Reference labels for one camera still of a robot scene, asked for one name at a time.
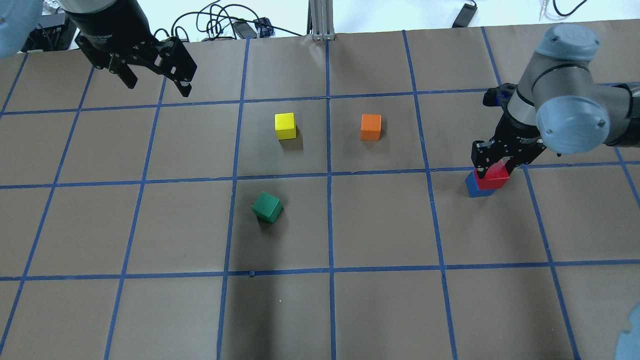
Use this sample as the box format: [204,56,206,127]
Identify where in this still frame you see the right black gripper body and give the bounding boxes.
[471,88,547,165]

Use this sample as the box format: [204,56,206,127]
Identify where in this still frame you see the blue wooden block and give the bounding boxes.
[465,171,496,198]

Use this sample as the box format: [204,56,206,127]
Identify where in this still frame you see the black power adapter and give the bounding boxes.
[451,2,478,28]

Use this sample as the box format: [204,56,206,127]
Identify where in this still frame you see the green wooden block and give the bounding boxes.
[251,191,284,224]

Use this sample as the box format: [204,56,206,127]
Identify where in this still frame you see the orange wooden block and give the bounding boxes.
[359,113,382,142]

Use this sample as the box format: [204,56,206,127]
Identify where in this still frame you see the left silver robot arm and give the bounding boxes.
[0,0,197,98]

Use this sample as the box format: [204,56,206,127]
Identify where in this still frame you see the yellow wooden block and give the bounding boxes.
[274,112,297,141]

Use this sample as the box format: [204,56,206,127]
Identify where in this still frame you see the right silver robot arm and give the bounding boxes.
[470,23,640,179]

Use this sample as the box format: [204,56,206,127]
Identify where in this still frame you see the brown paper table mat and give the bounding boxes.
[1,24,639,360]

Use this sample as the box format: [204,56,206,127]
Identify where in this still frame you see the aluminium frame post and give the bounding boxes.
[307,0,336,41]

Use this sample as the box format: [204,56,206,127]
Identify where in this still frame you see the red wooden block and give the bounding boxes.
[473,159,510,191]

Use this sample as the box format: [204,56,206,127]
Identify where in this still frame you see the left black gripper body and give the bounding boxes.
[65,0,169,73]

